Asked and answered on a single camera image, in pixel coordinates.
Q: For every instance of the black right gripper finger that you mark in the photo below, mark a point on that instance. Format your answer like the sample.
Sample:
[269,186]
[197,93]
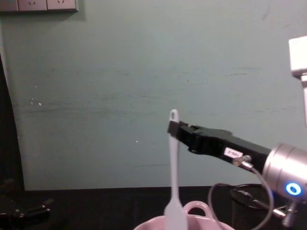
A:
[189,140]
[189,127]

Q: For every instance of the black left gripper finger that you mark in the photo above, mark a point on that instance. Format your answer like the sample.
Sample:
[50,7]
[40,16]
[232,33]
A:
[38,208]

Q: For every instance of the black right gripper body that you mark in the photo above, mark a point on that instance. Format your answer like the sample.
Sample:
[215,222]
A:
[239,146]

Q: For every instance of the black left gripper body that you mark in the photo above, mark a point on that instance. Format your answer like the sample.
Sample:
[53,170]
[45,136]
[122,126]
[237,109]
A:
[9,213]

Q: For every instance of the white silicone spatula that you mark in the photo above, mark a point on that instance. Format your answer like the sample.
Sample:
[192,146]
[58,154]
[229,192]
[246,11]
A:
[174,182]

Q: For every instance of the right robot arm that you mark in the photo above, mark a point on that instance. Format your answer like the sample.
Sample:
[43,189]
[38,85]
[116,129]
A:
[285,167]

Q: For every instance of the black table cloth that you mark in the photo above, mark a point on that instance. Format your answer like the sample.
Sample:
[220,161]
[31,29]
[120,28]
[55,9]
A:
[108,208]

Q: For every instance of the dark upright board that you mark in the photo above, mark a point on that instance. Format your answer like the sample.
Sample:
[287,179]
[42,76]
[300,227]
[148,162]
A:
[9,131]

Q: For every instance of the grey wall socket panel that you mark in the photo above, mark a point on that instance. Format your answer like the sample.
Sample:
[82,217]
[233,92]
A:
[38,5]

